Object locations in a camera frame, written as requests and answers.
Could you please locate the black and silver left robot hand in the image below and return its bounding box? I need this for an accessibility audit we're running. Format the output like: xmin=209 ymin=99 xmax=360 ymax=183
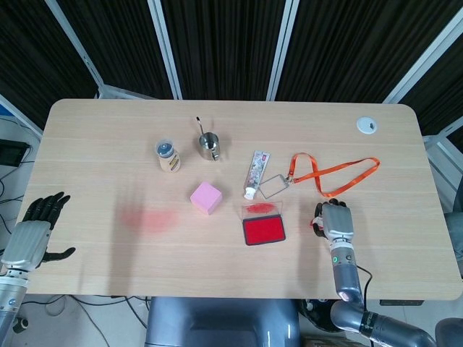
xmin=1 ymin=191 xmax=77 ymax=272

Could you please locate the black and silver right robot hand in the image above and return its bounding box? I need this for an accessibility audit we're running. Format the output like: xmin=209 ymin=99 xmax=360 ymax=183
xmin=310 ymin=198 xmax=355 ymax=250

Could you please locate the clear badge holder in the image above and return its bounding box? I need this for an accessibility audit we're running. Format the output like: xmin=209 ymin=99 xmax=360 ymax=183
xmin=258 ymin=173 xmax=291 ymax=200

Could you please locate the red ink pad clear lid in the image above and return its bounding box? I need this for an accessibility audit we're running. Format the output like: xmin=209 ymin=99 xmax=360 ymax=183
xmin=241 ymin=202 xmax=287 ymax=247

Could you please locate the black power adapter box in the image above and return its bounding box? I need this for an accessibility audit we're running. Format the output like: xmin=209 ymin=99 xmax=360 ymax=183
xmin=0 ymin=139 xmax=31 ymax=168

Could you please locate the black trash bin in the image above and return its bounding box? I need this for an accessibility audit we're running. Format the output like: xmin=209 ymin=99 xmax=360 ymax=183
xmin=299 ymin=299 xmax=343 ymax=334

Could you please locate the printed toothpaste tube white cap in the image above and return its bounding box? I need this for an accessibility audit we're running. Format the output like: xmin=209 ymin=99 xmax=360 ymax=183
xmin=242 ymin=150 xmax=271 ymax=200

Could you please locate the black desk control panel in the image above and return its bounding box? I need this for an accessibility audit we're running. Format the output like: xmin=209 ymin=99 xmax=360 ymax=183
xmin=378 ymin=299 xmax=425 ymax=307

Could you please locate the pink foam cube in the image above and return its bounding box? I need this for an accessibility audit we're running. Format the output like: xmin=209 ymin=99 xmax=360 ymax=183
xmin=190 ymin=181 xmax=223 ymax=217

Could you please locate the stainless steel cup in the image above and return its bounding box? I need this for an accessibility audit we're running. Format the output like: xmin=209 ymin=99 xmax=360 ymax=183
xmin=197 ymin=132 xmax=222 ymax=162

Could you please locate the grey robot torso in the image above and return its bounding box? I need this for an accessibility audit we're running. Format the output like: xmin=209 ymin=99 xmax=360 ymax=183
xmin=144 ymin=296 xmax=302 ymax=347

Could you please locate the beige sauce bottle clear cap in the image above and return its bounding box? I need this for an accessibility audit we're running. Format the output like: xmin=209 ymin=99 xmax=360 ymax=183
xmin=155 ymin=139 xmax=182 ymax=175

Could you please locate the orange lanyard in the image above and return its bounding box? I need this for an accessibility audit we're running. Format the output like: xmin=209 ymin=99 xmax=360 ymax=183
xmin=287 ymin=153 xmax=381 ymax=198

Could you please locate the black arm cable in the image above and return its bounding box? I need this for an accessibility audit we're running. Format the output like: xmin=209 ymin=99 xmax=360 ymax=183
xmin=356 ymin=265 xmax=374 ymax=316

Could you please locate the white desk cable grommet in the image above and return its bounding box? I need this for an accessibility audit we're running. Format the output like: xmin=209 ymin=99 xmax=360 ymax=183
xmin=356 ymin=116 xmax=378 ymax=134

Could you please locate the white partition frame post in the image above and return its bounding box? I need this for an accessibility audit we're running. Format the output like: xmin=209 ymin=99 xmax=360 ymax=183
xmin=382 ymin=16 xmax=463 ymax=104
xmin=45 ymin=0 xmax=106 ymax=99
xmin=147 ymin=0 xmax=183 ymax=100
xmin=266 ymin=0 xmax=300 ymax=101

